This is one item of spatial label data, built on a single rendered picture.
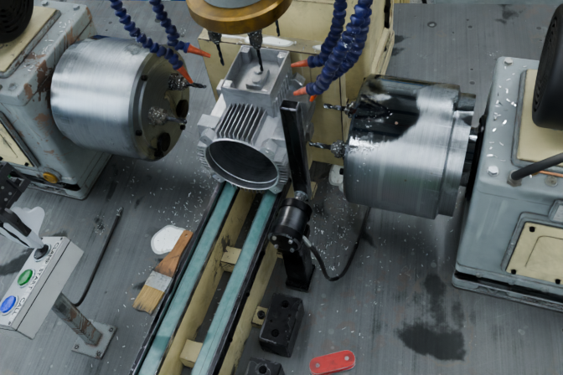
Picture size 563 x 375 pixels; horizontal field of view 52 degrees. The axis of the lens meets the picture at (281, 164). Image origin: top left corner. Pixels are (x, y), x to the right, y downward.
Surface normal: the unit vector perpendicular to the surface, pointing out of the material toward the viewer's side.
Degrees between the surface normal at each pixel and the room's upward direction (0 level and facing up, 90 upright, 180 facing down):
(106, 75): 21
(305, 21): 90
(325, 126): 90
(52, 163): 90
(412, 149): 39
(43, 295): 67
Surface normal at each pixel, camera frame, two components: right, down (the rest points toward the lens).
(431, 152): -0.29, 0.02
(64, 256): 0.82, -0.07
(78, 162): 0.94, 0.18
